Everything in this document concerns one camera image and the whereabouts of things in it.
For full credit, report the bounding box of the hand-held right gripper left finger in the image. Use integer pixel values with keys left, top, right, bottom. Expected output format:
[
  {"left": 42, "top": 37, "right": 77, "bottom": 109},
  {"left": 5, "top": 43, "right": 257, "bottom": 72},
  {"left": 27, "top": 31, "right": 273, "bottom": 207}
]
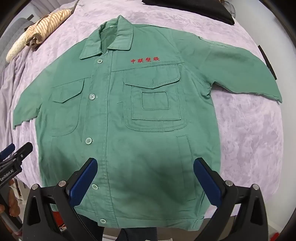
[{"left": 22, "top": 157, "right": 99, "bottom": 241}]

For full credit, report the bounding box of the black folded garment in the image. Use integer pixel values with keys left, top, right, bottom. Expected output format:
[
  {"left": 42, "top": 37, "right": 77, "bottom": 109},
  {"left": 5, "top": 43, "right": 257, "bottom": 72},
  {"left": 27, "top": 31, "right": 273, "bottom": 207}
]
[{"left": 142, "top": 0, "right": 235, "bottom": 25}]

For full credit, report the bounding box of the green work jacket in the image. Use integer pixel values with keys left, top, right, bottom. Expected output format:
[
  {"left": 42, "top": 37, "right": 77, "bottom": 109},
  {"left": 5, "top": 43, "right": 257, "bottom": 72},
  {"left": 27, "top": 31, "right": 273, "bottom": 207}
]
[{"left": 13, "top": 15, "right": 283, "bottom": 231}]

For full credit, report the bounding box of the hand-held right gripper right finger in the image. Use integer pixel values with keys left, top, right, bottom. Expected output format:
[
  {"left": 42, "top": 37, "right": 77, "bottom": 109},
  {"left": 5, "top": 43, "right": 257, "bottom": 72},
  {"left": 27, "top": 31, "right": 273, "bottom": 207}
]
[{"left": 193, "top": 157, "right": 274, "bottom": 241}]

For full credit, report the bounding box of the grey quilted headboard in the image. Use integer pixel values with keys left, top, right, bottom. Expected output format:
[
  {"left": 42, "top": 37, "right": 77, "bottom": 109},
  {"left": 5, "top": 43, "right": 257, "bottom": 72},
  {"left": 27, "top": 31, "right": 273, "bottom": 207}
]
[{"left": 0, "top": 17, "right": 35, "bottom": 47}]

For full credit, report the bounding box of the cream pillow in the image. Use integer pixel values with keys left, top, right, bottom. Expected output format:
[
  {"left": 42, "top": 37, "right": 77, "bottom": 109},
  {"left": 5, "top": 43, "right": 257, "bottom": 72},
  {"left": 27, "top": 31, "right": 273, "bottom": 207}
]
[{"left": 6, "top": 35, "right": 33, "bottom": 62}]

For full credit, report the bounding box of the beige striped cloth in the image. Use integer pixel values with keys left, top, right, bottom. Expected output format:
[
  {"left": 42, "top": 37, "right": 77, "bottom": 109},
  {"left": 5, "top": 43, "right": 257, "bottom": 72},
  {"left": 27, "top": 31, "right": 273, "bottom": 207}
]
[{"left": 24, "top": 10, "right": 73, "bottom": 50}]

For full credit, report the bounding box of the purple fleece blanket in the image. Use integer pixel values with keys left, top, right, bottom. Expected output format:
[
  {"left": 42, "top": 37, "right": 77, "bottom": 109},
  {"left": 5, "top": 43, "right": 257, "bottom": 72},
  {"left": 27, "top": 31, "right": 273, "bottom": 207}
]
[{"left": 0, "top": 0, "right": 285, "bottom": 202}]

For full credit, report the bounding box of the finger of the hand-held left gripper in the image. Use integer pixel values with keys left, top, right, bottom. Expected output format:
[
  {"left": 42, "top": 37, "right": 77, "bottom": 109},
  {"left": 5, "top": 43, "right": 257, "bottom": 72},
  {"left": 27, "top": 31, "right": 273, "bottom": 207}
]
[
  {"left": 0, "top": 144, "right": 16, "bottom": 161},
  {"left": 0, "top": 142, "right": 33, "bottom": 166}
]

